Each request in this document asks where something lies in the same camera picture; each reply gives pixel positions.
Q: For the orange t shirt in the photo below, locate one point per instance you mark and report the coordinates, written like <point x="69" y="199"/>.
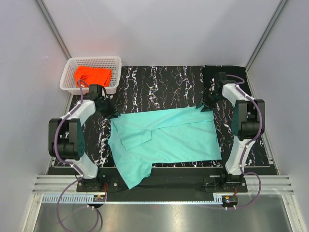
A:
<point x="85" y="76"/>

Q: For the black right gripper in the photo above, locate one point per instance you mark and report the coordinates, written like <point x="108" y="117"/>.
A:
<point x="205" y="102"/>

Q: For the controller board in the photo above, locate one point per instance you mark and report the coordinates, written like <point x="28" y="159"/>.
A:
<point x="99" y="198"/>
<point x="233" y="200"/>

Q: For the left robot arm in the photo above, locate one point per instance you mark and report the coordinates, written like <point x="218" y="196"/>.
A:
<point x="66" y="138"/>

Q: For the white slotted cable duct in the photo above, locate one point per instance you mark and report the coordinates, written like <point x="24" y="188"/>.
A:
<point x="113" y="198"/>

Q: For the left controller board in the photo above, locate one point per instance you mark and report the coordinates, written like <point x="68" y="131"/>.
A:
<point x="99" y="198"/>

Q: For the right controller board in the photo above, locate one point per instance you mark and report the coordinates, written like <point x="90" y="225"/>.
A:
<point x="233" y="200"/>

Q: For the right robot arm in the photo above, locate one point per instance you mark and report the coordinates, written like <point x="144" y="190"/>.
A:
<point x="248" y="123"/>

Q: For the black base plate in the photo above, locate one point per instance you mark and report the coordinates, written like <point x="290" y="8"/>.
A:
<point x="165" y="181"/>

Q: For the folded black t shirt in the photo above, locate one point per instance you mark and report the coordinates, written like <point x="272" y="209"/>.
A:
<point x="209" y="72"/>

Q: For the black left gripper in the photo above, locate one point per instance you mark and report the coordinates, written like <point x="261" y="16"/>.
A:
<point x="112" y="107"/>

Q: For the teal t shirt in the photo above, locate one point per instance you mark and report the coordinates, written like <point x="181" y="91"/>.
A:
<point x="139" y="140"/>

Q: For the white plastic basket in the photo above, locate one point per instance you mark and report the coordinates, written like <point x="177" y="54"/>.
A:
<point x="67" y="80"/>

